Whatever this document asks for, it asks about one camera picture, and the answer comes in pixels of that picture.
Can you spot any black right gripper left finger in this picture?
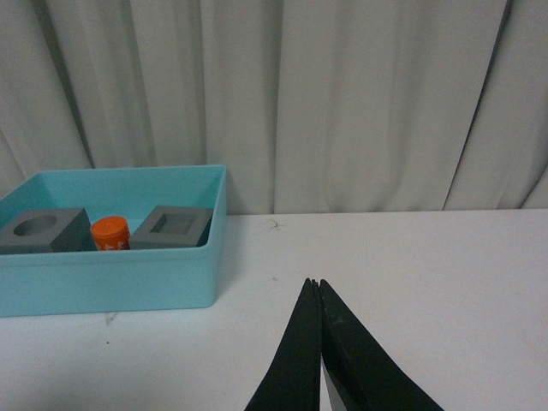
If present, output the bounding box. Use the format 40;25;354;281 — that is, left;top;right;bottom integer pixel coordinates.
246;278;321;411

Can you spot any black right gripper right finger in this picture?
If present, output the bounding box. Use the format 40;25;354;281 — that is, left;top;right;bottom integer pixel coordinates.
319;280;441;410

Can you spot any gray block with square hole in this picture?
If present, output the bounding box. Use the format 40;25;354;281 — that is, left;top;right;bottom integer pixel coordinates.
129;205;214;250

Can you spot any orange cylinder part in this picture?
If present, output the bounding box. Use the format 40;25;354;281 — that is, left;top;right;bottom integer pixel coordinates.
90;216;129;251

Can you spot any gray block with round hole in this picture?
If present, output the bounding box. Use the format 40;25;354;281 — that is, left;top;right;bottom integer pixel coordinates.
1;207;96;254

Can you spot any blue plastic box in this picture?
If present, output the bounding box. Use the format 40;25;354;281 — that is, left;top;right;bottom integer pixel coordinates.
1;165;227;317

